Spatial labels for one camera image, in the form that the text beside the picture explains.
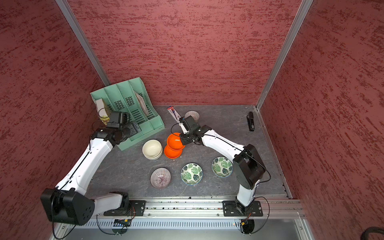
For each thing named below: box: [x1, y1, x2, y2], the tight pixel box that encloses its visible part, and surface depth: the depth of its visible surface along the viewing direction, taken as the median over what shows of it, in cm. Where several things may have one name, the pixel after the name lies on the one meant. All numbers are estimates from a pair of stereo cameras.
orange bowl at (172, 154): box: [164, 145, 183, 159], surface depth 91 cm
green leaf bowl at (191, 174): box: [181, 163, 203, 185], surface depth 85 cm
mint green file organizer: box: [90, 77, 165, 151], surface depth 105 cm
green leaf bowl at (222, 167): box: [211, 156, 233, 178], surface depth 89 cm
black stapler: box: [246, 111, 255, 132], surface depth 109 cm
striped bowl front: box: [150, 167, 172, 190], surface depth 83 cm
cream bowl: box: [142, 139, 163, 161], surface depth 91 cm
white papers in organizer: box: [133, 91, 149, 116], surface depth 107 cm
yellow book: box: [95, 98, 110, 126], surface depth 85 cm
